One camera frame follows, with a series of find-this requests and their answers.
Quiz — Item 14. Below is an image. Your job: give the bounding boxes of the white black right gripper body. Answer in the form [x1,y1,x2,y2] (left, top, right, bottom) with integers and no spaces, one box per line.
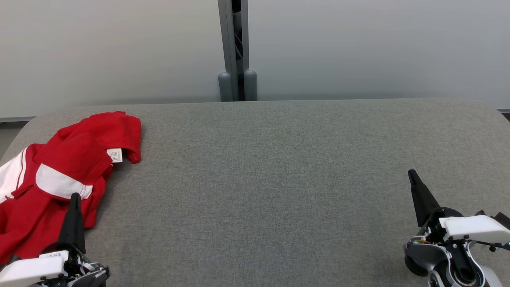
[418,207,510,242]

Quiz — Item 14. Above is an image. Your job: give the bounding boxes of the grey metal partition post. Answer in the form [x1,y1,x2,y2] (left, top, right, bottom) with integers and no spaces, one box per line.
[218,0,250,101]

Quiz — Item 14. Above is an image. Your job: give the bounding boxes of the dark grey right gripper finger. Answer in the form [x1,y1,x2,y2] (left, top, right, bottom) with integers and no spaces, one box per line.
[408,169,441,228]

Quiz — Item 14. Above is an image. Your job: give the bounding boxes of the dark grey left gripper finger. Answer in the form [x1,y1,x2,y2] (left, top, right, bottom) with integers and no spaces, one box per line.
[58,193,86,254]

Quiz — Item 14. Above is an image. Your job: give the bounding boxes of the red shorts with white stripes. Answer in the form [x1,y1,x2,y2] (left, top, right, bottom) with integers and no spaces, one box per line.
[0,153,115,264]

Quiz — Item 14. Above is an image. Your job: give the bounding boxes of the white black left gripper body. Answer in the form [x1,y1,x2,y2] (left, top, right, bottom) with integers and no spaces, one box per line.
[0,241,86,287]

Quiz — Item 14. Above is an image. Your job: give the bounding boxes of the red jersey with white sleeves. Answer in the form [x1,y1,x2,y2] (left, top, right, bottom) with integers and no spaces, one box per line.
[0,111,142,204]

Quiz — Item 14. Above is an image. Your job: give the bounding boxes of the grey cylinder post foot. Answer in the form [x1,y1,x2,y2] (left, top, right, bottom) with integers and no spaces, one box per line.
[243,69,257,101]
[218,72,233,102]

